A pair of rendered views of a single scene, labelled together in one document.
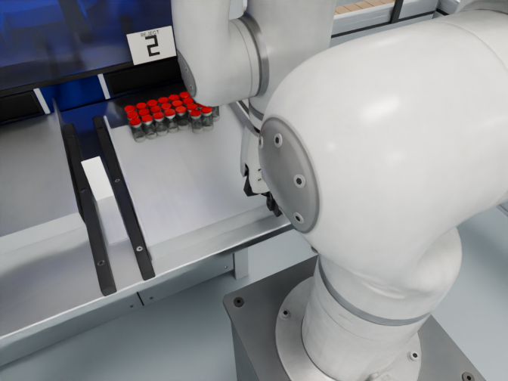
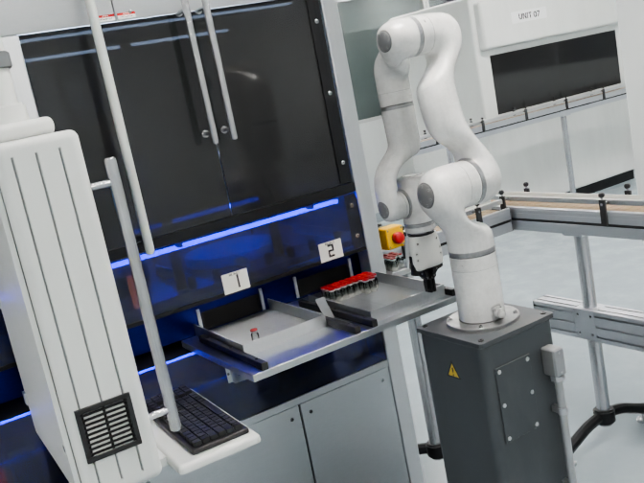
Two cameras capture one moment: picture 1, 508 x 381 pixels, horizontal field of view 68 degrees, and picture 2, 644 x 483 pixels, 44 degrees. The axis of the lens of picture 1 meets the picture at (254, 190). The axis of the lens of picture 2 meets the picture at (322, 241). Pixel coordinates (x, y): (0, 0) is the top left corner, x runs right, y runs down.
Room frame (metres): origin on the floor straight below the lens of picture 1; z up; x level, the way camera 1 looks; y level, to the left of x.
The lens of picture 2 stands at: (-1.79, 0.39, 1.56)
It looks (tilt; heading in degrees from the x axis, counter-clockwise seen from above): 11 degrees down; 356
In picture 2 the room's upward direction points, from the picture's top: 11 degrees counter-clockwise
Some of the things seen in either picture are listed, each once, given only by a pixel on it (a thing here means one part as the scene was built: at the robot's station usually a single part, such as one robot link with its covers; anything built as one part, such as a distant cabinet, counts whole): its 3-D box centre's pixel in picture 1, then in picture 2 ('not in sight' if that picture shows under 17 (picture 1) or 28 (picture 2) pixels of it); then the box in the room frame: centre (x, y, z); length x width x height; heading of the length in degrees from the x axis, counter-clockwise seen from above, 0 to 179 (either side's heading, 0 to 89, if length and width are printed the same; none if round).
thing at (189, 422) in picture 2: not in sight; (189, 415); (0.10, 0.66, 0.82); 0.40 x 0.14 x 0.02; 24
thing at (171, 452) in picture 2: not in sight; (171, 432); (0.08, 0.71, 0.79); 0.45 x 0.28 x 0.03; 24
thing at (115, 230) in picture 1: (103, 198); (333, 310); (0.40, 0.24, 0.91); 0.14 x 0.03 x 0.06; 26
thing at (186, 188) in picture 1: (195, 156); (374, 295); (0.51, 0.11, 0.90); 0.34 x 0.26 x 0.04; 25
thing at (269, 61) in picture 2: not in sight; (275, 103); (0.67, 0.27, 1.51); 0.43 x 0.01 x 0.59; 116
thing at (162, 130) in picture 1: (177, 119); (354, 287); (0.61, 0.15, 0.91); 0.18 x 0.02 x 0.05; 115
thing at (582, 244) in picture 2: not in sight; (592, 329); (0.97, -0.73, 0.46); 0.09 x 0.09 x 0.77; 26
